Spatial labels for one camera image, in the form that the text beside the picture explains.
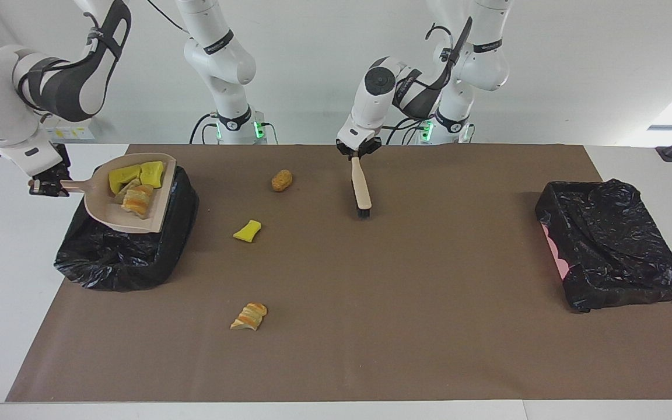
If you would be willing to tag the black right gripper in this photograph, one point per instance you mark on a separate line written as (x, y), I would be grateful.
(63, 163)

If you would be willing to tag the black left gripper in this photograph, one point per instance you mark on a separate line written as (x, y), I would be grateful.
(365, 146)

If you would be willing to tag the beige brush with black bristles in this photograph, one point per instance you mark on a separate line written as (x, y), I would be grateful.
(361, 186)

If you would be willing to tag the beige plastic dustpan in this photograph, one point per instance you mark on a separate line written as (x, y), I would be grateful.
(100, 205)

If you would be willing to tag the yellow sponge with green layer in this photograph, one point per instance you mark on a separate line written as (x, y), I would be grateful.
(123, 177)

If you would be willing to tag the pale toy food piece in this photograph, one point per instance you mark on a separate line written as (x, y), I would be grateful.
(126, 188)

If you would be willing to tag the pale orange toy pastry piece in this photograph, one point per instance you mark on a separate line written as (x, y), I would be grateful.
(137, 202)

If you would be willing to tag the yellow sponge chunk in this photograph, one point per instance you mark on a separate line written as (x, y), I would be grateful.
(152, 174)

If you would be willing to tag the striped toy croissant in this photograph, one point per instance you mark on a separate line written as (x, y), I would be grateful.
(249, 317)

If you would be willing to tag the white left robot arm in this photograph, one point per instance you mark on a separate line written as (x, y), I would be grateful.
(371, 99)

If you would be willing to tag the bin lined with black bag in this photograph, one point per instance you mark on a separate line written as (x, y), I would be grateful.
(126, 262)

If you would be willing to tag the pink bin with black bag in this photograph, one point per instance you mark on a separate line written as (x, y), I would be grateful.
(616, 245)

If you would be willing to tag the brown toy croquette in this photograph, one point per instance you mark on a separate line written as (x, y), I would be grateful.
(282, 181)

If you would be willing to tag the small yellow sponge piece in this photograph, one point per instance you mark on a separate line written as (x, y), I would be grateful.
(247, 231)

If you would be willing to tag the brown paper table mat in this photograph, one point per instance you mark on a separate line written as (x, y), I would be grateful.
(429, 350)

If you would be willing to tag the white wall socket box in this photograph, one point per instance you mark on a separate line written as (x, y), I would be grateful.
(73, 131)

